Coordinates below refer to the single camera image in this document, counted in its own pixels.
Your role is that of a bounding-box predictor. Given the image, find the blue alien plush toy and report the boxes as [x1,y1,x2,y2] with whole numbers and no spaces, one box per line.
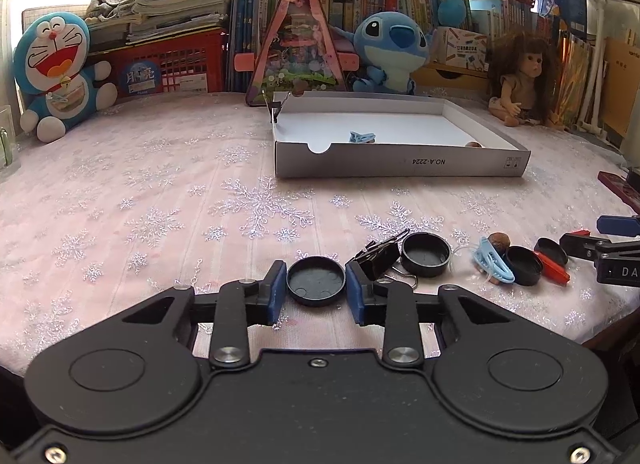
[330,11,431,95]

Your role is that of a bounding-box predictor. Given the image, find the red plastic crate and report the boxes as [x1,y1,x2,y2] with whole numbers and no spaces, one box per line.
[87,28,228,99]

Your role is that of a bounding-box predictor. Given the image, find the clear glass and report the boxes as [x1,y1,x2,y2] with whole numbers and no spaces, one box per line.
[0,106,13,167]

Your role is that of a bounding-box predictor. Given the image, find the pink snowflake tablecloth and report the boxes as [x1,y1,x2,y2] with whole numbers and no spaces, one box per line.
[0,89,640,375]

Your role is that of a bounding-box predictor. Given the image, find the gold foil bags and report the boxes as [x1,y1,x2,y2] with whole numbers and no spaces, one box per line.
[552,31,601,127]

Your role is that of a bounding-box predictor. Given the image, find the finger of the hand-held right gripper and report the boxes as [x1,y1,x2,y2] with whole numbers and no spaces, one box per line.
[559,230,640,265]
[597,214,640,238]

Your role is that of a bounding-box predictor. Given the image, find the row of light blue books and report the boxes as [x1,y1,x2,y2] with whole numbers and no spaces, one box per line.
[470,0,532,41]

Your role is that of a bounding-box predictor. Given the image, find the black binder clip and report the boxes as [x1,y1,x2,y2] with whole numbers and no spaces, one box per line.
[350,230,417,290]

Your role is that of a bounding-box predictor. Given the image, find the white cardboard box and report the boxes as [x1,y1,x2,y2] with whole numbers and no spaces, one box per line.
[270,90,531,179]

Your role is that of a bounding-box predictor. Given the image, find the brown cardboard sheet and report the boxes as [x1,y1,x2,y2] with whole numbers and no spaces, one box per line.
[602,36,640,137]

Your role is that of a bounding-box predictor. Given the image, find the blue plush ball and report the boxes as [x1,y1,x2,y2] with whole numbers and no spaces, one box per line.
[438,0,467,26]

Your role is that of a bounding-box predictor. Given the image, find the red plastic clip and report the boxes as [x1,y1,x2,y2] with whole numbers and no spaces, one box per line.
[536,253,571,285]

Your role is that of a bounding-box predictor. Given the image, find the row of shelf books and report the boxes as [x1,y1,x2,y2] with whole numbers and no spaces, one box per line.
[267,0,471,37]

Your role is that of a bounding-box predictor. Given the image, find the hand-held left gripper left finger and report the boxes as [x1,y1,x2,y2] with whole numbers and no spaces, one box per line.
[122,260,288,370]

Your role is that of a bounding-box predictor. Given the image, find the black bottle cap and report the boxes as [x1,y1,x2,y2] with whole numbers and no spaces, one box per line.
[534,238,569,265]
[400,233,451,279]
[504,245,544,287]
[286,256,347,307]

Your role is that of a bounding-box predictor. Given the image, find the dark red case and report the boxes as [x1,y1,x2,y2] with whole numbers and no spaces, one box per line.
[597,171,640,206]

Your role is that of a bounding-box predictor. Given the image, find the pink triangular toy display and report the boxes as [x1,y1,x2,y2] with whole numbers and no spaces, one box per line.
[234,0,360,109]

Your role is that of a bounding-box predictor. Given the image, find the white printed carton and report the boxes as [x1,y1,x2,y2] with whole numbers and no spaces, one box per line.
[430,26,488,72]

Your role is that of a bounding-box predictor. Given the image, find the blue cat plush toy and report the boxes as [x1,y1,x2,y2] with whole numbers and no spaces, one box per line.
[12,11,118,144]

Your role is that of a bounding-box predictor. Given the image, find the wooden drawer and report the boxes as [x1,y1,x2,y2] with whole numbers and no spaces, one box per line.
[410,61,493,92]

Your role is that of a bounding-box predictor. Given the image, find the brown-haired doll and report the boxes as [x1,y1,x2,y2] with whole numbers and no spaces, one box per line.
[487,29,566,129]

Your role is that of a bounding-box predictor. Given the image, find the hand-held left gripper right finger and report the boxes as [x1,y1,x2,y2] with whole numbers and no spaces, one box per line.
[345,261,506,370]

